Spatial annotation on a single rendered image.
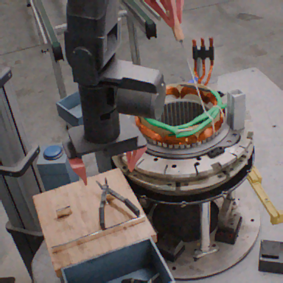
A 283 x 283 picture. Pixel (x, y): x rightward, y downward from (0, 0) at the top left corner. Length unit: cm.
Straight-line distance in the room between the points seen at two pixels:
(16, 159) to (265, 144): 75
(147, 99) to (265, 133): 90
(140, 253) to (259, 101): 94
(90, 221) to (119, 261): 10
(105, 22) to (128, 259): 43
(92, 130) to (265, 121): 93
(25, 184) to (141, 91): 72
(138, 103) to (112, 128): 8
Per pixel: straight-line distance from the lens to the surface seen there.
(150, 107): 64
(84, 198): 91
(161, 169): 89
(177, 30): 88
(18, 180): 128
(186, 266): 110
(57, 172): 107
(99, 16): 59
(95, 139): 71
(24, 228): 145
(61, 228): 86
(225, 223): 112
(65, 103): 122
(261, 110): 159
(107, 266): 83
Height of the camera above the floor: 170
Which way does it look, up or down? 38 degrees down
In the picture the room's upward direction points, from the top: 7 degrees counter-clockwise
